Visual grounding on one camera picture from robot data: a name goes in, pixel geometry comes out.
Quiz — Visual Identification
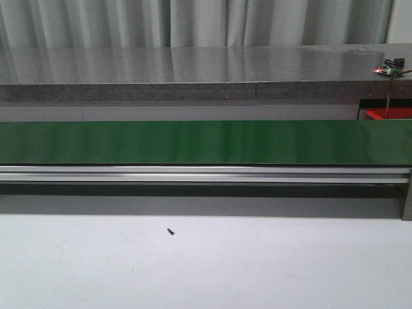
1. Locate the green conveyor belt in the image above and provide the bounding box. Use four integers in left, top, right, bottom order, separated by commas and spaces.
1, 120, 411, 166

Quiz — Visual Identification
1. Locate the grey stone back bench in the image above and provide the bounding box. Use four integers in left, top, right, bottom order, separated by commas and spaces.
1, 43, 411, 102

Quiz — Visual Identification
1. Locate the red plastic bin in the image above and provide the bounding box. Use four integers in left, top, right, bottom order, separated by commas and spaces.
364, 107, 412, 120

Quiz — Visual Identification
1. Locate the small green circuit board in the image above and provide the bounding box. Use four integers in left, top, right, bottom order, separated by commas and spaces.
373, 58, 405, 77

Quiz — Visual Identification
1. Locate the grey conveyor support leg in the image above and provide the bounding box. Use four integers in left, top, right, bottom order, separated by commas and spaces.
401, 175, 412, 221

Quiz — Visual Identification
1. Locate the grey curtain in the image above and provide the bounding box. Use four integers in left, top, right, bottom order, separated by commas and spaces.
1, 1, 393, 48

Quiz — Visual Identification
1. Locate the aluminium conveyor side rail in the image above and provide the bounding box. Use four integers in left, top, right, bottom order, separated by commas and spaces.
1, 165, 411, 185

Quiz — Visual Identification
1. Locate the thin sensor cable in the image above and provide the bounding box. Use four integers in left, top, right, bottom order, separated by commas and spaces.
384, 69, 412, 120

